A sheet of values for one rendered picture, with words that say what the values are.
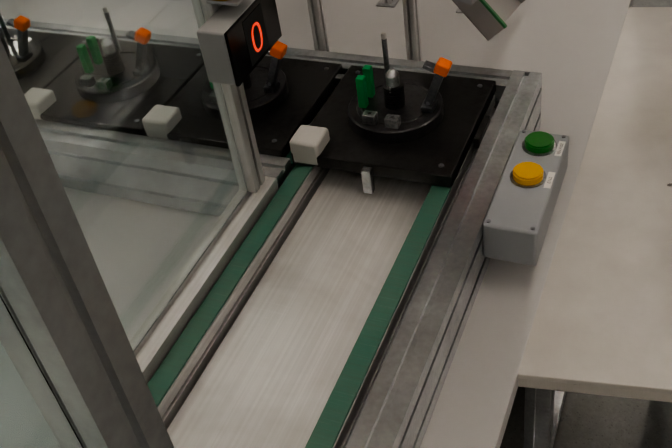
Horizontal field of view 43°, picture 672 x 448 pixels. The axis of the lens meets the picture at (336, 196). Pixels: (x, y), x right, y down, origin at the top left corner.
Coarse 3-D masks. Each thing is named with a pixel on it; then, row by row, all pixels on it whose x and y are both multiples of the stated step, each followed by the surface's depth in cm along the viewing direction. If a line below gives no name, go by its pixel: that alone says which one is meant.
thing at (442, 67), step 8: (424, 64) 119; (432, 64) 120; (440, 64) 118; (448, 64) 118; (432, 72) 120; (440, 72) 119; (448, 72) 119; (440, 80) 120; (432, 88) 121; (432, 96) 122
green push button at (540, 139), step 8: (528, 136) 120; (536, 136) 119; (544, 136) 119; (552, 136) 119; (528, 144) 119; (536, 144) 118; (544, 144) 118; (552, 144) 118; (536, 152) 118; (544, 152) 118
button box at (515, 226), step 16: (560, 144) 119; (512, 160) 118; (528, 160) 118; (544, 160) 117; (560, 160) 117; (512, 176) 115; (544, 176) 114; (560, 176) 118; (496, 192) 113; (512, 192) 113; (528, 192) 112; (544, 192) 112; (496, 208) 111; (512, 208) 111; (528, 208) 110; (544, 208) 110; (496, 224) 109; (512, 224) 108; (528, 224) 108; (544, 224) 111; (496, 240) 110; (512, 240) 109; (528, 240) 108; (496, 256) 112; (512, 256) 111; (528, 256) 110
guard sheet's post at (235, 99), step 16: (208, 16) 102; (224, 96) 111; (240, 96) 111; (240, 112) 112; (240, 128) 113; (240, 144) 114; (256, 144) 117; (240, 160) 118; (256, 160) 118; (256, 176) 119; (256, 192) 120
